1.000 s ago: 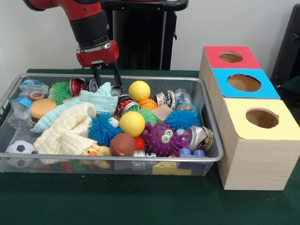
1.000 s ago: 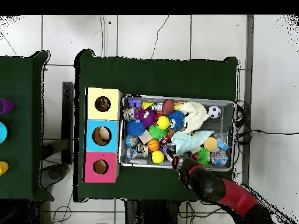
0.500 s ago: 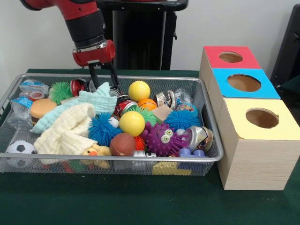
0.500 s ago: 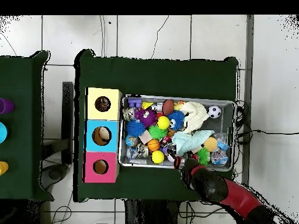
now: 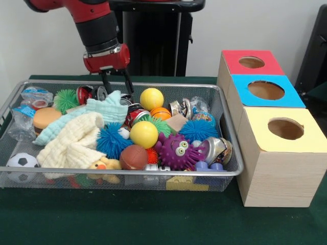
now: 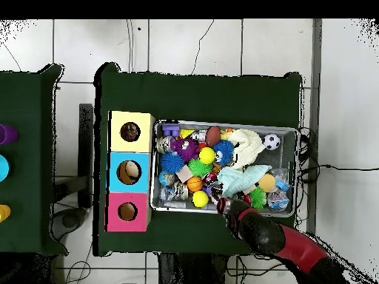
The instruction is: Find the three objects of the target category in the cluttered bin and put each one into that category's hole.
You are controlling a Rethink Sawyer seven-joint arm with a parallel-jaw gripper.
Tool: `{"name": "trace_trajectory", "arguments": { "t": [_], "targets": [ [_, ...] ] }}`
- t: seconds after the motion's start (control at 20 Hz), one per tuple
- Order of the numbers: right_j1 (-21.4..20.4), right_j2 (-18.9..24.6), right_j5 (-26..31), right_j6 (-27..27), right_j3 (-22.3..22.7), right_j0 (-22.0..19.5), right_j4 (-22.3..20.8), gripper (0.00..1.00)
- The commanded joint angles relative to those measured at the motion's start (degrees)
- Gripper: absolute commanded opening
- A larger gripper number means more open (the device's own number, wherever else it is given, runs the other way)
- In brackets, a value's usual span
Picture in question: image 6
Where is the mint green cloth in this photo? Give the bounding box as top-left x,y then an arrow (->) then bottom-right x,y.
217,164 -> 272,198

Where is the shallow mesh bin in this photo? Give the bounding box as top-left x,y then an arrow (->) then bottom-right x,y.
149,119 -> 300,218

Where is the wooden box with three holes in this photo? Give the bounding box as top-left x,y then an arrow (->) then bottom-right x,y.
106,110 -> 155,233

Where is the plain yellow ball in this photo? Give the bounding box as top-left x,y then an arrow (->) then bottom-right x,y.
192,190 -> 209,209

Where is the green spiky rubber ball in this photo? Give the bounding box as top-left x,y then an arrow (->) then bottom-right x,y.
187,158 -> 213,178

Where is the toy hamburger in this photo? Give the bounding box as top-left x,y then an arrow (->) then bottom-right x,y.
258,172 -> 277,193

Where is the yellow smiley ball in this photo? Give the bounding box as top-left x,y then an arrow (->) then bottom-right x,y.
198,146 -> 216,165

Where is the blue spiky rubber ball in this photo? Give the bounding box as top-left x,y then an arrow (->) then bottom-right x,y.
160,151 -> 185,174
212,139 -> 235,166

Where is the cream waffle cloth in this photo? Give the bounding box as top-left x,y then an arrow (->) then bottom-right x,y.
227,128 -> 266,171

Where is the purple spiky monster toy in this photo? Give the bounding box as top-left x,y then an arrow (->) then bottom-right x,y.
170,137 -> 200,162

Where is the brown toy football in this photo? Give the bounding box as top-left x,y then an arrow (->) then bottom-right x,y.
206,126 -> 222,148

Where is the black and white soccer ball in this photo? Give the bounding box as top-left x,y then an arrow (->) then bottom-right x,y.
262,133 -> 281,151

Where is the dark green table cloth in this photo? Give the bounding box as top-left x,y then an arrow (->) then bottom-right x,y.
93,61 -> 303,261

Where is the black stand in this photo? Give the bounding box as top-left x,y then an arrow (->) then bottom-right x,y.
53,103 -> 95,209

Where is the yellow plastic cup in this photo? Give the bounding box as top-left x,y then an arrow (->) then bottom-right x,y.
0,204 -> 12,223

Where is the dark green side-table cloth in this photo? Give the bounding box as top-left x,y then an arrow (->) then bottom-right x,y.
0,64 -> 69,256

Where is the cyan plastic cup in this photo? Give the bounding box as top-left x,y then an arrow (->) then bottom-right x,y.
0,154 -> 10,183

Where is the purple plastic cup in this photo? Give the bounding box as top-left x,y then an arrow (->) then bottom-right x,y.
0,124 -> 19,146

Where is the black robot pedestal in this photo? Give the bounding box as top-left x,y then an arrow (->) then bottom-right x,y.
158,252 -> 230,284

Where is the black power cable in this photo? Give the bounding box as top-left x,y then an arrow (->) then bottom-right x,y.
297,126 -> 379,184

